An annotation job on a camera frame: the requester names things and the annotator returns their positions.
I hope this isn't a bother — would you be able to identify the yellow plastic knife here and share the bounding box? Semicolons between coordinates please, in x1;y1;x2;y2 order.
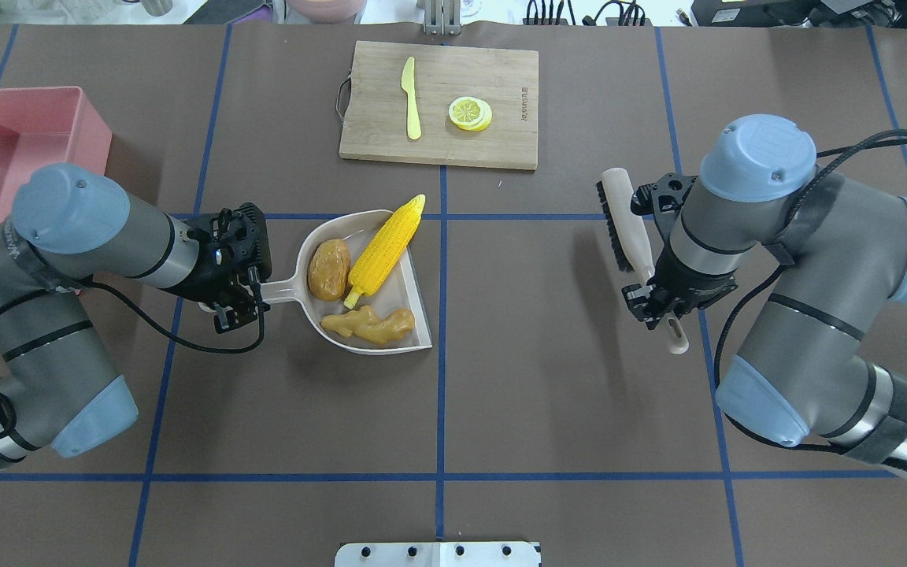
400;55;422;141

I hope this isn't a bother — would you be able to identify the black power strip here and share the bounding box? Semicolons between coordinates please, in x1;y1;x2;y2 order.
521;0;576;26

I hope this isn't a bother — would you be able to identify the yellow toy lemon slice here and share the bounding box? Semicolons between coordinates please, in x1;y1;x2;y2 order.
447;96;494;132

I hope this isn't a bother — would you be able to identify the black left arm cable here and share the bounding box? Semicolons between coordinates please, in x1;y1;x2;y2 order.
0;268;267;442

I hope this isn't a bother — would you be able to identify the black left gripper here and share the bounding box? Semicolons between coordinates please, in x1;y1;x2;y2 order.
174;213;267;334

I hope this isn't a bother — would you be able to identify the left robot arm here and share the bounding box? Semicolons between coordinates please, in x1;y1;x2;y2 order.
0;164;272;471

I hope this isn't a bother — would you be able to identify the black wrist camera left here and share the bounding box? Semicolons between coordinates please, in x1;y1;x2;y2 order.
213;203;273;283

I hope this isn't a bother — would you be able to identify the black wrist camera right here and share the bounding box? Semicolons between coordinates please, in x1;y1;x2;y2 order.
630;173;698;241

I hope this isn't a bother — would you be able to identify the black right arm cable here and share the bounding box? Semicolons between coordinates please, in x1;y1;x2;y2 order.
712;128;907;454

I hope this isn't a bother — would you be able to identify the toy potato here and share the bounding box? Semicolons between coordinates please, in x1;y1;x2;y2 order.
307;239;350;302

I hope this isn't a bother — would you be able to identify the beige plastic dustpan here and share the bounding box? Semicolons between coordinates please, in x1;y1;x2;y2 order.
261;196;432;355

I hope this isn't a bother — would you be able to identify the beige hand brush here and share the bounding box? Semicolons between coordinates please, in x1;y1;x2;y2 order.
595;166;690;354

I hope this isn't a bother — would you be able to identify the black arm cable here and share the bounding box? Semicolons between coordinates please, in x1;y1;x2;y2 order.
0;268;267;442
712;128;907;454

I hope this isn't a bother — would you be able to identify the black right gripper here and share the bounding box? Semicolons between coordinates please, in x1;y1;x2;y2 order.
622;252;737;330

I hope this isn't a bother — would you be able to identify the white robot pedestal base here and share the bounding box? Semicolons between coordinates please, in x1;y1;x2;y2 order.
334;541;542;566

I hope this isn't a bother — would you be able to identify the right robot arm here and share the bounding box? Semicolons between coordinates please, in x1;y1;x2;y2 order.
597;114;907;480

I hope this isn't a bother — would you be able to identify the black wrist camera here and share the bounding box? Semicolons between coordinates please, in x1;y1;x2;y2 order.
630;173;698;241
213;203;273;283

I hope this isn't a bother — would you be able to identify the toy ginger root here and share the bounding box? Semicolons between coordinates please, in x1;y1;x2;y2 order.
320;306;416;346

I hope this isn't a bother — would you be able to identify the pink plastic bin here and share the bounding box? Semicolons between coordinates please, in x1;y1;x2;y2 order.
0;86;113;222

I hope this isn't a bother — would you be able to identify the yellow toy corn cob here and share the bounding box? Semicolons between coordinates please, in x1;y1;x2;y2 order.
342;194;426;309

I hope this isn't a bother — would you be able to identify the aluminium frame post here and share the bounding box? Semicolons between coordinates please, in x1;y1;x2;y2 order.
417;0;463;35

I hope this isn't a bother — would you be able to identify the pink bowl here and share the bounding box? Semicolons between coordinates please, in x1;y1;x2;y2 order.
285;0;367;23

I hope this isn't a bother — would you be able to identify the wooden cutting board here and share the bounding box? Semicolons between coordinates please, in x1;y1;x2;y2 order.
339;40;539;171

